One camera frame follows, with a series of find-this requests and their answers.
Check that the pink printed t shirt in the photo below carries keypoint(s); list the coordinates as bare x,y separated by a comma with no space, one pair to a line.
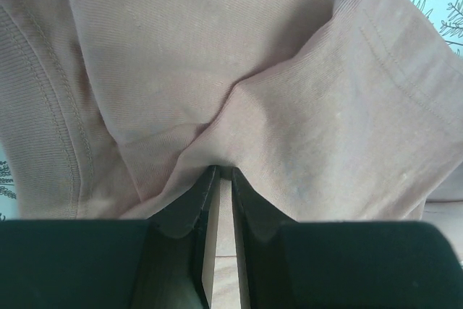
231,153

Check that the floral table mat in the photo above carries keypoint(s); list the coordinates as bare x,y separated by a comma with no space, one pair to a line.
332,109

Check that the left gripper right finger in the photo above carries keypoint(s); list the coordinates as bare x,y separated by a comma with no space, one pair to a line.
283,263

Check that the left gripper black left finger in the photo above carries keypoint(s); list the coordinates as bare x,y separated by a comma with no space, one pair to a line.
165,261

